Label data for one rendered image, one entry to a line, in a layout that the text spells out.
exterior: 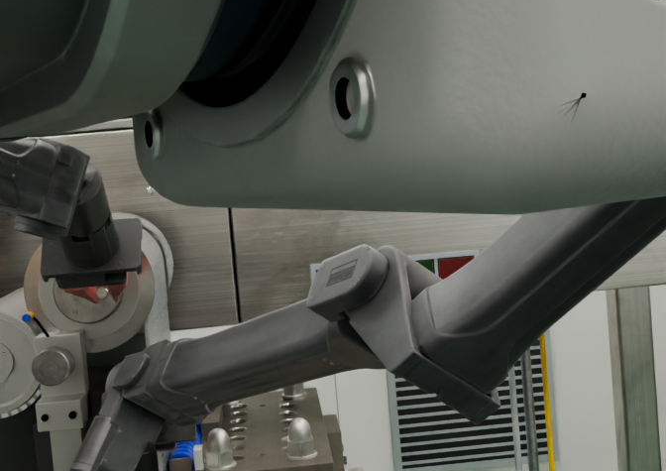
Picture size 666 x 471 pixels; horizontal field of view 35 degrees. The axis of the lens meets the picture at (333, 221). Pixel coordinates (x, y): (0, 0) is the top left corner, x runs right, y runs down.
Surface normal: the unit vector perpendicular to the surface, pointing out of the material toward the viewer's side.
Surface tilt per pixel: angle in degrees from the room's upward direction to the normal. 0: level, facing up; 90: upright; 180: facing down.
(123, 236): 49
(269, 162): 109
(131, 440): 82
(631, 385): 90
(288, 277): 90
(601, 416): 90
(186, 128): 90
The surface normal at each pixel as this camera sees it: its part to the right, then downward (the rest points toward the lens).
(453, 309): -0.62, -0.59
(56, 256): 0.00, -0.60
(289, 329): -0.78, -0.47
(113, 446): 0.52, -0.14
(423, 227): 0.07, 0.06
